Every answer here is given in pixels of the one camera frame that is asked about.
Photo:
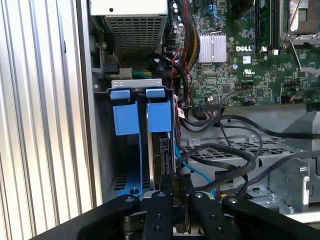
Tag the black RAM slot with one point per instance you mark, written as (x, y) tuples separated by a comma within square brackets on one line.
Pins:
[(276, 25), (282, 25)]

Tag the dark grey PC case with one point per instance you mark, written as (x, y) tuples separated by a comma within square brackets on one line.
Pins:
[(87, 100)]

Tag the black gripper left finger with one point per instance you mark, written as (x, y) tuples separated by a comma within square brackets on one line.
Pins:
[(160, 217)]

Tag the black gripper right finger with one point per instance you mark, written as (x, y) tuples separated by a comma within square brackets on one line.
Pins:
[(212, 217)]

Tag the perforated metal drive cage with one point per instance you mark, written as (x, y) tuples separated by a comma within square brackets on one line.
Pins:
[(275, 190)]

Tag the silver power supply unit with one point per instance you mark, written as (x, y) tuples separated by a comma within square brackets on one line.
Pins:
[(135, 32)]

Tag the silver finned chipset heatsink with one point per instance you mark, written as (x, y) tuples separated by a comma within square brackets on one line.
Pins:
[(212, 47)]

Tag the metal disk bay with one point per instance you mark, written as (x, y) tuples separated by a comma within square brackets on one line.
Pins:
[(136, 83)]

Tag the thin metal locking lever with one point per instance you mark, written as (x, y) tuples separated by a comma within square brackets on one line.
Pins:
[(294, 16)]

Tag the CPU socket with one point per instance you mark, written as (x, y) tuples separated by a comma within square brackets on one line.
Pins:
[(307, 20)]

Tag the hard disk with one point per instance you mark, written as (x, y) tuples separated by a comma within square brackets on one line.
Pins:
[(125, 120)]

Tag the green Dell motherboard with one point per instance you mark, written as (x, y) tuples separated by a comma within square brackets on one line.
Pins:
[(237, 82)]

